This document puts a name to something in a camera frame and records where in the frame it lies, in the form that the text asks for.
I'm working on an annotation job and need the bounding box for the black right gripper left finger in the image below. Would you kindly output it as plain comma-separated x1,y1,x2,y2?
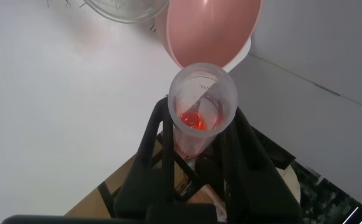
113,96,176,219

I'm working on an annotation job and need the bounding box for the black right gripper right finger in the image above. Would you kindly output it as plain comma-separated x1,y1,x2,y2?
220,107,303,224

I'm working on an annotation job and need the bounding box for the pink bowl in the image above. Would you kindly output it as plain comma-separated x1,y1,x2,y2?
154,0,263,73

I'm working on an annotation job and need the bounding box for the clear glass beaker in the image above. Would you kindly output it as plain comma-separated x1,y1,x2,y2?
82,0,171,24

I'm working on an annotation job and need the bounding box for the test tube with red pigment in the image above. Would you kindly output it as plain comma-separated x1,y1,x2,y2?
167,62,239,160

